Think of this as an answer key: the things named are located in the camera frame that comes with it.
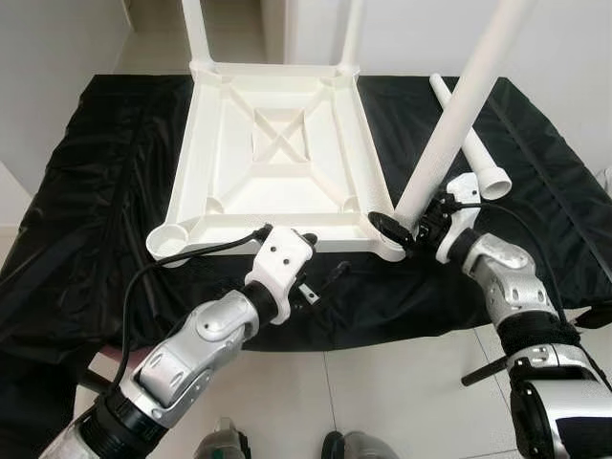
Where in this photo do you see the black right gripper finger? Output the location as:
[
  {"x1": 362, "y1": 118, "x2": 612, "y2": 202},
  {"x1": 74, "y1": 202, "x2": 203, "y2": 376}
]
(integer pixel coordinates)
[{"x1": 368, "y1": 210, "x2": 419, "y2": 253}]

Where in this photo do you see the white plastic table top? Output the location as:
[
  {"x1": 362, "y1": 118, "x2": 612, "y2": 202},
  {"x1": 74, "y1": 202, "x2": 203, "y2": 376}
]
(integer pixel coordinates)
[{"x1": 145, "y1": 59, "x2": 409, "y2": 268}]

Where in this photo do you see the grey right robot foot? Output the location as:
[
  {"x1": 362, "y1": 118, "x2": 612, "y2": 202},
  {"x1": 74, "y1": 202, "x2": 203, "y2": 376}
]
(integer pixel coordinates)
[{"x1": 320, "y1": 429, "x2": 400, "y2": 459}]

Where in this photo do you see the grey robot foot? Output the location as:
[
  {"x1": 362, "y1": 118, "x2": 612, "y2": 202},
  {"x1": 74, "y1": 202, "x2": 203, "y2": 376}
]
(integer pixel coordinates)
[
  {"x1": 194, "y1": 417, "x2": 252, "y2": 459},
  {"x1": 320, "y1": 429, "x2": 400, "y2": 459}
]

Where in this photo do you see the grey left robot foot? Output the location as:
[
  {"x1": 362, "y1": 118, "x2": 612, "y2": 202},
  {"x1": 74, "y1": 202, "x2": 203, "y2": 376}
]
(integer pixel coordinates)
[{"x1": 194, "y1": 417, "x2": 252, "y2": 459}]

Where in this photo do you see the white plastic chair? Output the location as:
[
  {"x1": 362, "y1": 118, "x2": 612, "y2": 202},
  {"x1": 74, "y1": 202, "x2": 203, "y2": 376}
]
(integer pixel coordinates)
[{"x1": 598, "y1": 166, "x2": 612, "y2": 208}]

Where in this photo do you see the black table cloth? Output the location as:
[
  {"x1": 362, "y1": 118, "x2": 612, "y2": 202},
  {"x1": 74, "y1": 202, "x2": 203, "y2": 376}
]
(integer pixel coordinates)
[{"x1": 0, "y1": 72, "x2": 612, "y2": 459}]

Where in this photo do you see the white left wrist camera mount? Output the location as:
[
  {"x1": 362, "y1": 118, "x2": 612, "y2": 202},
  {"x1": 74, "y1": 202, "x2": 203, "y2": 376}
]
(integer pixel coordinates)
[{"x1": 243, "y1": 224, "x2": 317, "y2": 326}]

